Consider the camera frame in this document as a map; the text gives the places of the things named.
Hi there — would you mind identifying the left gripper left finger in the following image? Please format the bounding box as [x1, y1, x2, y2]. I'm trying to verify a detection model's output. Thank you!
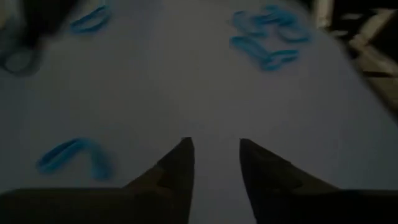
[0, 136, 195, 224]

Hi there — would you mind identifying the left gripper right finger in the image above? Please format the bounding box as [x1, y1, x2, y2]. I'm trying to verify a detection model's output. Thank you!
[239, 138, 398, 224]

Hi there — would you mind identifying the blue table mat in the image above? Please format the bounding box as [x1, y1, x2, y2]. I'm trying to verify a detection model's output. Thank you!
[0, 0, 398, 224]

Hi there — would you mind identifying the white bracket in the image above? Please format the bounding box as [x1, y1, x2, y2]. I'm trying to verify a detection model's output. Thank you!
[312, 0, 335, 29]

